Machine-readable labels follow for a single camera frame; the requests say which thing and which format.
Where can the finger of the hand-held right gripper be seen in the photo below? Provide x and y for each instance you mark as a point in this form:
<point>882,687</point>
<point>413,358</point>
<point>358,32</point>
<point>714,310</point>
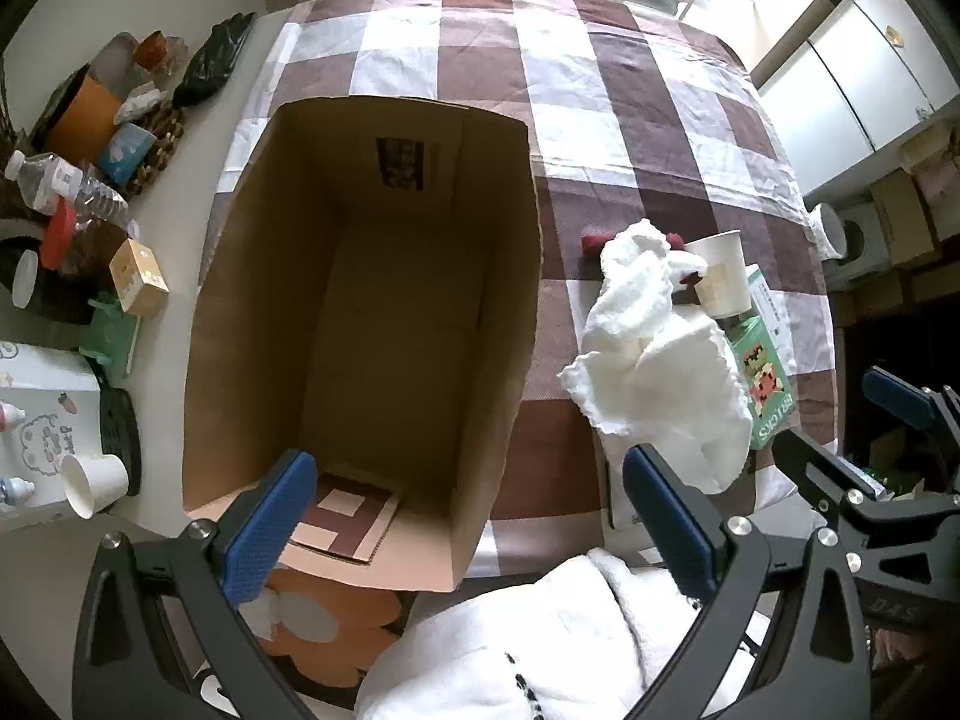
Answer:
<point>892,390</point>
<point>817,465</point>

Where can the black plastic bag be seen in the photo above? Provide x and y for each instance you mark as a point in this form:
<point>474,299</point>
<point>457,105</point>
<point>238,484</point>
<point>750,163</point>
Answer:
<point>210,60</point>

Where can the white fleece garment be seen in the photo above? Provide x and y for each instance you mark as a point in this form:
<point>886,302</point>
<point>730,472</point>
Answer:
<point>525,652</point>

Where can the white green medicine box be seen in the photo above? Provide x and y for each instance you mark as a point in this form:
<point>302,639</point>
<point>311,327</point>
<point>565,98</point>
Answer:
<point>765,300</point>

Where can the green brick toy box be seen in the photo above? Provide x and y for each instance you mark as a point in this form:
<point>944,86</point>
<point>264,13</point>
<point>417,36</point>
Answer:
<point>769,390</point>

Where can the small yellow box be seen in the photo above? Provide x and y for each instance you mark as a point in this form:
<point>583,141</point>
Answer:
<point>139,277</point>

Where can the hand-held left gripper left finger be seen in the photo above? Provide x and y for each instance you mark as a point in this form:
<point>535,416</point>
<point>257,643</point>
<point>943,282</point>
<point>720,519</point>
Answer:
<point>270,525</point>

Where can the brown white checkered tablecloth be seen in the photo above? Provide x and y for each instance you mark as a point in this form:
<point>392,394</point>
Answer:
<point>637,127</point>

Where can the crumpled white tissue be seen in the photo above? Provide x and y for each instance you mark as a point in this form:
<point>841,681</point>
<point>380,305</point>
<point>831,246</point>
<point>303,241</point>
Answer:
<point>139,105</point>

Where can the white paper cup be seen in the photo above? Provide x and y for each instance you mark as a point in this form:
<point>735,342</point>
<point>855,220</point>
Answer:
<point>720,270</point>
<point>94,484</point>

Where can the dark bottle white cap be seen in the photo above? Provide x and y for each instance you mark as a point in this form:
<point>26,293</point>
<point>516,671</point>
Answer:
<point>26,277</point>

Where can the orange canister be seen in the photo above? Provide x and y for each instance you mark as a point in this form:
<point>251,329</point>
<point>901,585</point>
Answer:
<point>82,120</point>

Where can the black drip tray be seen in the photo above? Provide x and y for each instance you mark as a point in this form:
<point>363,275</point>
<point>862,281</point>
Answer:
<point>120,435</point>

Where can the patterned trash bin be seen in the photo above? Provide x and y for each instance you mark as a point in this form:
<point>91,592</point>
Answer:
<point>829,232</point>

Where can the white cartoon water dispenser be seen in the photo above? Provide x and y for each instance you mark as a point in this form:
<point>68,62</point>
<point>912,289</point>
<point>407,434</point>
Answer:
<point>37,405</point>

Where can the woven basket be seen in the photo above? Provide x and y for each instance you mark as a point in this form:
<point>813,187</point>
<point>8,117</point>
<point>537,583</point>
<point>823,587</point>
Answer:
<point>161,150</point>

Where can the brown cardboard box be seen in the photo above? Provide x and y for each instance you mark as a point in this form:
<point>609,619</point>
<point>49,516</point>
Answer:
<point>390,277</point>

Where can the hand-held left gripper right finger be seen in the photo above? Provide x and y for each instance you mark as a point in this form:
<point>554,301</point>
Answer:
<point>667,525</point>

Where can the blue tissue pack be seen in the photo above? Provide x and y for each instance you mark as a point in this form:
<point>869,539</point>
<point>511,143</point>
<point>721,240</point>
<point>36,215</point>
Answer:
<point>124,154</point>

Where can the clear water bottle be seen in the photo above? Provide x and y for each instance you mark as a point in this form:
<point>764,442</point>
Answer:
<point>60,180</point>

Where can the red lid jar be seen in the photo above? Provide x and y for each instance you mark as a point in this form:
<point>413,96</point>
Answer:
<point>64,236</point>

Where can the white rectangular case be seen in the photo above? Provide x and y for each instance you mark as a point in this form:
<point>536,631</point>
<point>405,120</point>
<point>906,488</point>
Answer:
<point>621,495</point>

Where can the grey round appliance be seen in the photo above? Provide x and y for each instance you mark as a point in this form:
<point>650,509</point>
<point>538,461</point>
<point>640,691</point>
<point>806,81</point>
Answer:
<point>866,236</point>

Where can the small orange pot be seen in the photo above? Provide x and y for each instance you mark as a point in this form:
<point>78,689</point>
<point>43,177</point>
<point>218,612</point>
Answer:
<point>152,49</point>

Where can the white cat plush red bow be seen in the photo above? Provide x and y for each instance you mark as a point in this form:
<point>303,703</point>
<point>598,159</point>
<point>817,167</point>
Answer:
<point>594,245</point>

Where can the white cabinet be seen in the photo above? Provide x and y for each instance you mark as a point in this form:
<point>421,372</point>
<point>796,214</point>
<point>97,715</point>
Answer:
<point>862,67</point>

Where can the clear plastic container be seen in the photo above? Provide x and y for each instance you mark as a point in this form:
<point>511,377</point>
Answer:
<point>116,60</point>

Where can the white towel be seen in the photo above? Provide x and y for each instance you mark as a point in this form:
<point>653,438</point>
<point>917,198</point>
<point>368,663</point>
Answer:
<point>660,382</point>

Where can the brown cardboard carton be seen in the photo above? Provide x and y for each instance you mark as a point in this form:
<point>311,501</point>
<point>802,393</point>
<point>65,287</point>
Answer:
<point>900,217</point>

